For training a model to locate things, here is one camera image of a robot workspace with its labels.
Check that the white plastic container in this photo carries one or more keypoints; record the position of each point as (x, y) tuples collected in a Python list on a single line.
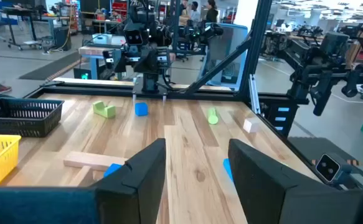
[(119, 40), (101, 39)]

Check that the black plastic basket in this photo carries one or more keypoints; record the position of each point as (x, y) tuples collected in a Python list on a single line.
[(22, 123)]

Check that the grey table-level camera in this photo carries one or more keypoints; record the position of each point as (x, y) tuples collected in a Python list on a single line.
[(327, 168)]

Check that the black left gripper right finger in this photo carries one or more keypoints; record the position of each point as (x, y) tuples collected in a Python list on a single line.
[(262, 193)]

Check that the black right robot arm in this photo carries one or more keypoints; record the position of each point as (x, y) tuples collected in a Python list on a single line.
[(151, 80)]

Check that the black neighbouring robot arm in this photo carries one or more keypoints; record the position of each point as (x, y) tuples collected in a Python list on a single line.
[(206, 31), (321, 77)]

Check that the black aluminium table frame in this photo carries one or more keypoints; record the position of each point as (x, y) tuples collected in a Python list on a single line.
[(91, 91)]

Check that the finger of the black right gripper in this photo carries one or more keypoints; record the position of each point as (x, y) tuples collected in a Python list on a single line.
[(120, 63), (152, 62)]

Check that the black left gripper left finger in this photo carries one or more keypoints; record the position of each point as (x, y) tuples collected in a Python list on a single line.
[(137, 186)]

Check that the black rolling cart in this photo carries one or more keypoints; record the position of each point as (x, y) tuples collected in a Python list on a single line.
[(19, 21)]

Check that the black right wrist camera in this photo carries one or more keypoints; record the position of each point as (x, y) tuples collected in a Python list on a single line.
[(134, 35)]

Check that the silver metal bracket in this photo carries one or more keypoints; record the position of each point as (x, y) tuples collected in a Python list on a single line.
[(254, 93)]

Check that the light blue panel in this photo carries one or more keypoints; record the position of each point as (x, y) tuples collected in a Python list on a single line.
[(231, 62)]

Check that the blue table with wooden top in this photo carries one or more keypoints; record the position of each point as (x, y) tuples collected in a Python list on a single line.
[(94, 62)]

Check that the natural wooden cube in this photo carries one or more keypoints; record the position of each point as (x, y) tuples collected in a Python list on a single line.
[(251, 125)]

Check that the green arch wooden block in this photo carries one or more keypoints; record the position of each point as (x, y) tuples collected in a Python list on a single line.
[(101, 109)]

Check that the green wooden cylinder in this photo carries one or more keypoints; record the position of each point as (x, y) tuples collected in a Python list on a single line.
[(212, 116)]

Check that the black floor mat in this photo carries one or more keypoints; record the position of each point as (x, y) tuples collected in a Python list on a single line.
[(50, 67), (318, 149)]

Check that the natural wooden plank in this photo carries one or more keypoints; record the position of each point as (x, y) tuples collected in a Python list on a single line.
[(91, 160)]

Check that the blue rectangular wooden block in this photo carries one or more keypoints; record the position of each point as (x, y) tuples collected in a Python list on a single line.
[(228, 169)]

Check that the black computer with green light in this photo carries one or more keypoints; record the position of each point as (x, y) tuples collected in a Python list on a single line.
[(84, 74)]

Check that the black box with blue lights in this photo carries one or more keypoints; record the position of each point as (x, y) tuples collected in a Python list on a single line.
[(279, 119)]

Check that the black cabinet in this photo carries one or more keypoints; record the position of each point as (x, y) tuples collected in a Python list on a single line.
[(61, 37)]

